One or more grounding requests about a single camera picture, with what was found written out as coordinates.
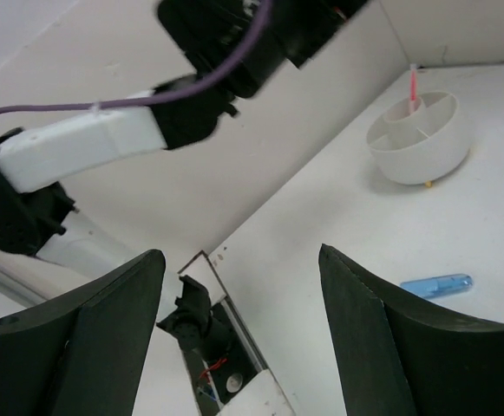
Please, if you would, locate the blue transparent capped item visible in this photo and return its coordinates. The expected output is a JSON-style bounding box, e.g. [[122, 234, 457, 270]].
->
[[400, 274, 474, 299]]

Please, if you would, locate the red and white pen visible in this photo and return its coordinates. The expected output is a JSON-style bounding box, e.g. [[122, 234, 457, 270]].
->
[[409, 63, 418, 114]]

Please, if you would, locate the white round divided container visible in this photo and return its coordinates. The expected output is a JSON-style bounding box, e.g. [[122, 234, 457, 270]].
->
[[366, 91, 475, 185]]

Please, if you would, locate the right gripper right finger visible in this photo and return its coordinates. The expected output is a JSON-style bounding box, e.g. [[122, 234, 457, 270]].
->
[[318, 245, 504, 415]]

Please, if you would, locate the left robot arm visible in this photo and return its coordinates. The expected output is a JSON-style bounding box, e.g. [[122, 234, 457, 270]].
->
[[0, 1, 364, 277]]

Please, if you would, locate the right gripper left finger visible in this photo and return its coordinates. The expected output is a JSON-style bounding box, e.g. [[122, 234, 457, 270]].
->
[[0, 250, 166, 415]]

